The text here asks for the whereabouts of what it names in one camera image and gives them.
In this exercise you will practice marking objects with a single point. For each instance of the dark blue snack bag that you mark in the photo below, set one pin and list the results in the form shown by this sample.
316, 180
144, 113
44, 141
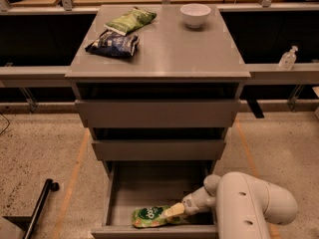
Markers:
114, 45

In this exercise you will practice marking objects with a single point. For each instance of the grey middle drawer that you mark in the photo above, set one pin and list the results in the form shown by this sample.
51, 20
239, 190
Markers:
117, 150

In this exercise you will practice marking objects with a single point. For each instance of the green snack bag on counter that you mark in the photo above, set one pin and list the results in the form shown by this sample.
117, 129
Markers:
131, 21

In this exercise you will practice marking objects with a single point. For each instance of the white bowl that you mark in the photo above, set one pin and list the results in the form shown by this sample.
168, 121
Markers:
194, 15

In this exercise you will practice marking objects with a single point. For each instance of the clear sanitizer pump bottle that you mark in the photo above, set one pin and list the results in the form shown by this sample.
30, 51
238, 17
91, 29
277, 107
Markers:
288, 59

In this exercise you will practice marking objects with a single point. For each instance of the black bar with wheel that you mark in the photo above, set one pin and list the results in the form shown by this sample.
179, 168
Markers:
49, 185

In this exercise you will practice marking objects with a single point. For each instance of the grey open bottom drawer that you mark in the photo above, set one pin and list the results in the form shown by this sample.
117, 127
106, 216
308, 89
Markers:
139, 184

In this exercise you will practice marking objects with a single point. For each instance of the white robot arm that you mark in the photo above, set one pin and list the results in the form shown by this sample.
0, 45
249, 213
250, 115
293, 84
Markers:
243, 204

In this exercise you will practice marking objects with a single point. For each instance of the grey top drawer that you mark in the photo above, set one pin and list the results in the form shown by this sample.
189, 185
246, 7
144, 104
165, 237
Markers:
128, 114

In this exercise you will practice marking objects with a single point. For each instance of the grey drawer cabinet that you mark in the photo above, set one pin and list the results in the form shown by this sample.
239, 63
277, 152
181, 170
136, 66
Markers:
172, 63

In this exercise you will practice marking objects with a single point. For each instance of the green rice chip bag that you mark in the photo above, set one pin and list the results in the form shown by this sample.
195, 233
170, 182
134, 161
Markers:
150, 217

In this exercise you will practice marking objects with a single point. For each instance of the grey metal rail shelf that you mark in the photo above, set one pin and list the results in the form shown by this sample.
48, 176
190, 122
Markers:
260, 74

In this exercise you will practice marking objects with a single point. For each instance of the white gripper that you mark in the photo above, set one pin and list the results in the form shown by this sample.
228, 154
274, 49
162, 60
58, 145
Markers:
191, 204

